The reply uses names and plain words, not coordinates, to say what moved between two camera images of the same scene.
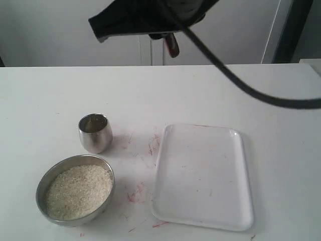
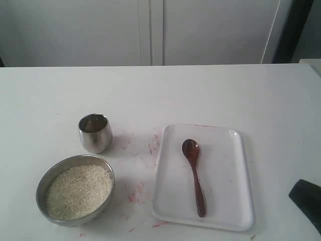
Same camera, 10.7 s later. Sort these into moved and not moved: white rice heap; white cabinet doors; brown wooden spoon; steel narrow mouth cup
Moved: brown wooden spoon
Not moved: white cabinet doors; steel narrow mouth cup; white rice heap
